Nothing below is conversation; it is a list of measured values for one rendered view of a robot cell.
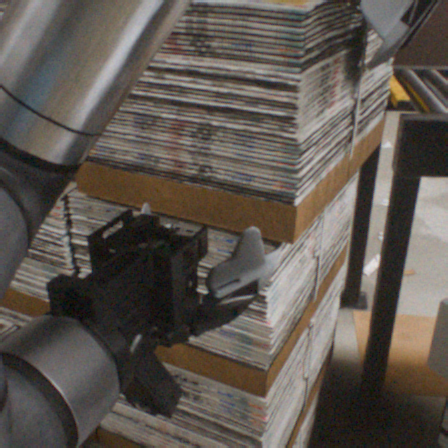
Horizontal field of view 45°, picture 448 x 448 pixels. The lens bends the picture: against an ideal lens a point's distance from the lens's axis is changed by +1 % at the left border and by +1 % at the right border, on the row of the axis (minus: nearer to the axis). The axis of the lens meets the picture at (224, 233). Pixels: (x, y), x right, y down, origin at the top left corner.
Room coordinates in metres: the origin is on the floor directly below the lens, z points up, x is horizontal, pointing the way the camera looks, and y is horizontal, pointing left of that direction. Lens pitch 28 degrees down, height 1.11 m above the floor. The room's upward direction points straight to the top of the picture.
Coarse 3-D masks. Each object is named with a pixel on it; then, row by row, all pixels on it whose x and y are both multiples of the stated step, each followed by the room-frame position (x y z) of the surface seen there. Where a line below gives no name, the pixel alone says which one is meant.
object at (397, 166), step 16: (400, 128) 1.07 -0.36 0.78; (416, 128) 1.05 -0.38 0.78; (432, 128) 1.05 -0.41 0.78; (400, 144) 1.05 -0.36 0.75; (416, 144) 1.05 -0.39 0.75; (432, 144) 1.05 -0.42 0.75; (400, 160) 1.05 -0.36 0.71; (416, 160) 1.05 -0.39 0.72; (432, 160) 1.05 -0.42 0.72; (432, 176) 1.04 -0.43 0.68
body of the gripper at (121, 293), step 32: (128, 224) 0.36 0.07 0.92; (96, 256) 0.34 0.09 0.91; (128, 256) 0.32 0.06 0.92; (160, 256) 0.31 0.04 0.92; (192, 256) 0.35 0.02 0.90; (64, 288) 0.27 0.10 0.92; (96, 288) 0.27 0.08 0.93; (128, 288) 0.29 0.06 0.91; (160, 288) 0.31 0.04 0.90; (192, 288) 0.35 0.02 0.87; (96, 320) 0.26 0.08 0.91; (128, 320) 0.29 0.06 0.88; (160, 320) 0.31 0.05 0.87; (128, 352) 0.26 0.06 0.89; (128, 384) 0.26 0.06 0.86
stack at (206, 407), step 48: (48, 240) 0.64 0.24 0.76; (336, 240) 0.75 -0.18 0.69; (288, 288) 0.57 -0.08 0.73; (336, 288) 0.80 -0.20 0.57; (192, 336) 0.55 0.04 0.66; (240, 336) 0.52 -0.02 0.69; (288, 336) 0.58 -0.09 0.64; (192, 384) 0.55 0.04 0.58; (288, 384) 0.58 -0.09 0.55; (144, 432) 0.59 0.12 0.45; (192, 432) 0.56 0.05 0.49; (240, 432) 0.52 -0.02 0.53; (288, 432) 0.59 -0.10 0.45
